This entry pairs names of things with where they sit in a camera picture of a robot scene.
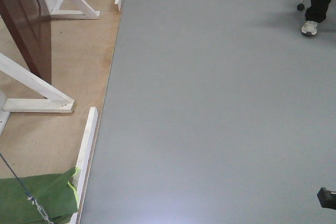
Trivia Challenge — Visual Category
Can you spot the brown wooden door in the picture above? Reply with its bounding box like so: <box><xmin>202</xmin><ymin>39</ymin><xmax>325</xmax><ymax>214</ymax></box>
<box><xmin>1</xmin><ymin>0</ymin><xmax>52</xmax><ymax>83</ymax></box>

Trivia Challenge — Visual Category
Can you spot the black robot part corner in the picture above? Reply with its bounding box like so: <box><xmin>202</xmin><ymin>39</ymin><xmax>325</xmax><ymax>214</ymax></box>
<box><xmin>317</xmin><ymin>187</ymin><xmax>336</xmax><ymax>210</ymax></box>

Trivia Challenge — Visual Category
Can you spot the left plywood platform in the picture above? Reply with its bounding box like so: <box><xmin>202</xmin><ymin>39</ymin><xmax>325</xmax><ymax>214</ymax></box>
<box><xmin>1</xmin><ymin>0</ymin><xmax>121</xmax><ymax>178</ymax></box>

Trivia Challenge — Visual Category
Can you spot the white wooden near brace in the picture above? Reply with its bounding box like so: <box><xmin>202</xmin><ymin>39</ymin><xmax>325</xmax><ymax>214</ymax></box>
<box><xmin>1</xmin><ymin>54</ymin><xmax>75</xmax><ymax>131</ymax></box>

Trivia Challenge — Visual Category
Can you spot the green sandbag near left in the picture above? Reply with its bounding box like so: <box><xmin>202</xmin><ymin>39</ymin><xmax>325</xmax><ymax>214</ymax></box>
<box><xmin>1</xmin><ymin>167</ymin><xmax>78</xmax><ymax>223</ymax></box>

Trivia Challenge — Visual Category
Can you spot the white near edge rail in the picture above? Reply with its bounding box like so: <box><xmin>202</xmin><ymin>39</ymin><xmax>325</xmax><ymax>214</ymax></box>
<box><xmin>69</xmin><ymin>106</ymin><xmax>99</xmax><ymax>224</ymax></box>

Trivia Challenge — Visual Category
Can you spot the blue tension cable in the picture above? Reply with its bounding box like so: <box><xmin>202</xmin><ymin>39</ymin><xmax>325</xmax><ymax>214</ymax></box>
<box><xmin>0</xmin><ymin>152</ymin><xmax>55</xmax><ymax>224</ymax></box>

